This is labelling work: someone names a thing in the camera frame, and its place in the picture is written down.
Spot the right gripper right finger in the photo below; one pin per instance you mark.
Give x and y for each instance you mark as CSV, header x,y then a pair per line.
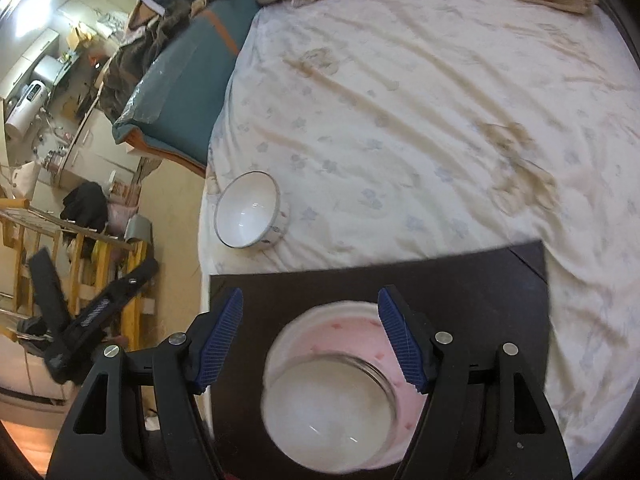
x,y
478,422

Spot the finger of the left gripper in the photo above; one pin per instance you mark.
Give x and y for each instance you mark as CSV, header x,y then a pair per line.
x,y
110,299

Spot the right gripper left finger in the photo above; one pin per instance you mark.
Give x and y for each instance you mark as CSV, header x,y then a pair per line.
x,y
136,411

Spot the white bowl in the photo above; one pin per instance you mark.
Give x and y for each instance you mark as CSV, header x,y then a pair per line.
x,y
331,413
252,212

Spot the pink strawberry plate back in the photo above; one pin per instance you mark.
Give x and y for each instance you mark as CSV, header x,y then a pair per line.
x,y
353,328

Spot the yellow wooden rack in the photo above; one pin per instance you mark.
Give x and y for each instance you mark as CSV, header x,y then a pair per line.
x,y
88,260

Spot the black bag on rack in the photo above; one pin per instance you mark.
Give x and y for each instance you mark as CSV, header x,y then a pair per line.
x,y
86,206

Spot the black leather mat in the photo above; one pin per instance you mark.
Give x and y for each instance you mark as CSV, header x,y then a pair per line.
x,y
483,299

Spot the white kitchen cabinets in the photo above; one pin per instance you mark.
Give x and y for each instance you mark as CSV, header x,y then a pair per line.
x,y
94,156

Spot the white water heater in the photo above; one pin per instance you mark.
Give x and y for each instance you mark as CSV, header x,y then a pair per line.
x,y
30,104

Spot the camouflage jacket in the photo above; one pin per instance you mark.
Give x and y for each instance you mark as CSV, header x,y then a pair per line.
x,y
132,60

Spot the white floral bed sheet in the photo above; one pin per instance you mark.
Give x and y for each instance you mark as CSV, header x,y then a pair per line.
x,y
406,129

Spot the teal bed frame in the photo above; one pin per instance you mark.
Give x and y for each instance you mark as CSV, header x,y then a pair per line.
x,y
172,111

